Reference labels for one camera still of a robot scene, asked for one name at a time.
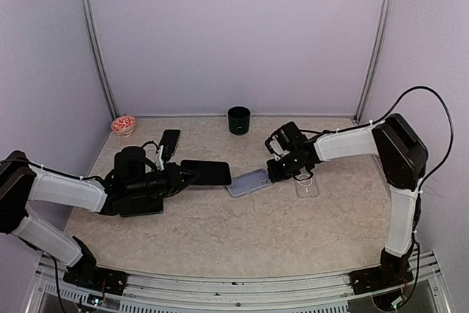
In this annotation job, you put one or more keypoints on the clear phone case right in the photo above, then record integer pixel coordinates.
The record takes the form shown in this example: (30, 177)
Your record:
(306, 186)

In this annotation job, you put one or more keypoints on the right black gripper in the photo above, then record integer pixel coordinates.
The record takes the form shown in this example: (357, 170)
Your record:
(275, 174)

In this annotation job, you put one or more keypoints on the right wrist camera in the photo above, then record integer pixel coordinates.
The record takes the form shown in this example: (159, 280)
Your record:
(273, 146)

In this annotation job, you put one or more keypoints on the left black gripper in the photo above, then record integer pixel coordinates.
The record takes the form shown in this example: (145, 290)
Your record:
(175, 182)

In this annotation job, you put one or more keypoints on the lavender phone case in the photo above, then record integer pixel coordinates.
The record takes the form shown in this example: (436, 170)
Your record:
(248, 183)

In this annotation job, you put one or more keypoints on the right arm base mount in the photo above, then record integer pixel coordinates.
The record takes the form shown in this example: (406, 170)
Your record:
(373, 279)

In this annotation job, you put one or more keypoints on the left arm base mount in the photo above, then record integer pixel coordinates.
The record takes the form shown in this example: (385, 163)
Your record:
(104, 280)

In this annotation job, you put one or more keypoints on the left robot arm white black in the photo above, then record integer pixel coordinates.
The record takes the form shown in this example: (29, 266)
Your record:
(23, 182)

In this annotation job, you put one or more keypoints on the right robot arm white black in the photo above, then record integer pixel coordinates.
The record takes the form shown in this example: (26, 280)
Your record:
(402, 156)

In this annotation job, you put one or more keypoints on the red white patterned bowl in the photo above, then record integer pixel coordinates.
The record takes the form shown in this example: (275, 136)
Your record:
(124, 125)

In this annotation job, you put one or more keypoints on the black phone top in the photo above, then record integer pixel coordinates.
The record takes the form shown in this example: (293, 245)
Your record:
(210, 173)

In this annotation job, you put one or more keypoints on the dark green mug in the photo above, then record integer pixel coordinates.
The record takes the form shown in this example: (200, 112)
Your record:
(238, 120)

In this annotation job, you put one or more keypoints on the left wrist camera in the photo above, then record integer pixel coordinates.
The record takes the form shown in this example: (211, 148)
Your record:
(161, 157)

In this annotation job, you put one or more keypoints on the black phone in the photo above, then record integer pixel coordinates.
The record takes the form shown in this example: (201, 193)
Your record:
(143, 206)
(210, 173)
(170, 140)

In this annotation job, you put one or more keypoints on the front aluminium rail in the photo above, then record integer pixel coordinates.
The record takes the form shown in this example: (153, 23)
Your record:
(326, 292)

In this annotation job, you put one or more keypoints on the black phone bottom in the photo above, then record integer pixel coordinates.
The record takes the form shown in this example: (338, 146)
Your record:
(143, 206)

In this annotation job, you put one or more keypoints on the aluminium frame post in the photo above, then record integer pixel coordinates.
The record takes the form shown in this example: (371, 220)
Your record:
(97, 57)
(371, 71)

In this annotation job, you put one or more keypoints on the right aluminium frame post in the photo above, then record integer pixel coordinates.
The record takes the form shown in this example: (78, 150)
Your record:
(371, 71)

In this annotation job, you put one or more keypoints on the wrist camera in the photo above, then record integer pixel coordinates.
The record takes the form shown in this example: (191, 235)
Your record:
(273, 146)
(161, 157)

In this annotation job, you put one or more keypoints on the left aluminium frame post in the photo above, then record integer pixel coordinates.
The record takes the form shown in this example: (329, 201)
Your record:
(97, 57)

